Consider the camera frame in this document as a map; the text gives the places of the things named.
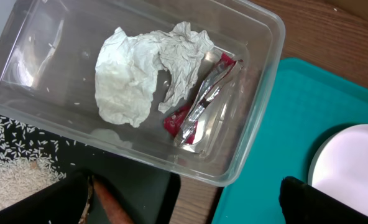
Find red ketchup packet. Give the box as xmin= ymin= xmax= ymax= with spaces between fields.
xmin=163 ymin=53 xmax=243 ymax=147

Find spilled rice grains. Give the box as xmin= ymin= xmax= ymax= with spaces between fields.
xmin=0 ymin=116 xmax=70 ymax=211

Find orange carrot piece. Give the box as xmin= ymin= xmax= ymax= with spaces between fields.
xmin=92 ymin=176 xmax=134 ymax=224

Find clear plastic bin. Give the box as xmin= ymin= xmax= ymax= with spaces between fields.
xmin=0 ymin=0 xmax=285 ymax=186

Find brown food chunk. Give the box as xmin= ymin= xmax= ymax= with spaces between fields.
xmin=78 ymin=178 xmax=94 ymax=224

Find white green bowl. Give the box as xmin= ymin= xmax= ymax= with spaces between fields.
xmin=307 ymin=124 xmax=368 ymax=216

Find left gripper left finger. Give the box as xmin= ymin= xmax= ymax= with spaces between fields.
xmin=0 ymin=172 xmax=90 ymax=224

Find black tray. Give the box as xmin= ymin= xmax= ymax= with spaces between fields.
xmin=0 ymin=109 xmax=182 ymax=224

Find teal serving tray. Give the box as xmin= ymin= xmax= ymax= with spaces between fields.
xmin=212 ymin=58 xmax=368 ymax=224

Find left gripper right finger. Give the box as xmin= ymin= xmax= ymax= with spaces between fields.
xmin=278 ymin=176 xmax=368 ymax=224

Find white napkin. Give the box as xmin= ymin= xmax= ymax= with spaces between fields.
xmin=94 ymin=22 xmax=214 ymax=128

